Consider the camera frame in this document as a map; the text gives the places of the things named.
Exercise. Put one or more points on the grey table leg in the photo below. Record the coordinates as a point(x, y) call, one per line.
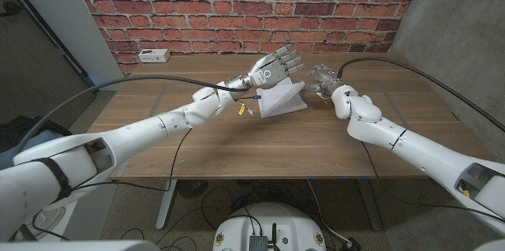
point(371, 203)

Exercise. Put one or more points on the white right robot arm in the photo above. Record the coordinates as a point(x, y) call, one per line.
point(414, 148)

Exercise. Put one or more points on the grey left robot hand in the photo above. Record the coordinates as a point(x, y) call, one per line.
point(270, 71)

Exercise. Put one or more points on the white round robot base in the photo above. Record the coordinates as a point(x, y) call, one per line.
point(272, 219)

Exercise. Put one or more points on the white table leg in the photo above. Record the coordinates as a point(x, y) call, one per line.
point(165, 203)

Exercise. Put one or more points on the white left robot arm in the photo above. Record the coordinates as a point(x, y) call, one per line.
point(118, 140)

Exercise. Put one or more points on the white power strip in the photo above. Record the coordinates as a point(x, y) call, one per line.
point(154, 56)

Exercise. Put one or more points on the white pillar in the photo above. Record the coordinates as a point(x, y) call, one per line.
point(59, 6)

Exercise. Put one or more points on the grey perforated panel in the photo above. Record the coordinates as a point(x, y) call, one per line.
point(23, 38)

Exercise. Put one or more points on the red brick printed backdrop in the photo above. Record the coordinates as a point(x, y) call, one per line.
point(236, 6)

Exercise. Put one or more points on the white handkerchief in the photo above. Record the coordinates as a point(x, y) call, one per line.
point(282, 101)

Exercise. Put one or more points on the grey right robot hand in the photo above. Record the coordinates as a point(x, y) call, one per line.
point(327, 79)

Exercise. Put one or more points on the black cloth bag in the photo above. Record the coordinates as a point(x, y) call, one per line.
point(16, 128)

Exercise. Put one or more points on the grey electronics box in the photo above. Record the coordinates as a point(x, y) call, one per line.
point(257, 243)

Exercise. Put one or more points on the small black floor fan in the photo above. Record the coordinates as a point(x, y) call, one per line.
point(192, 188)

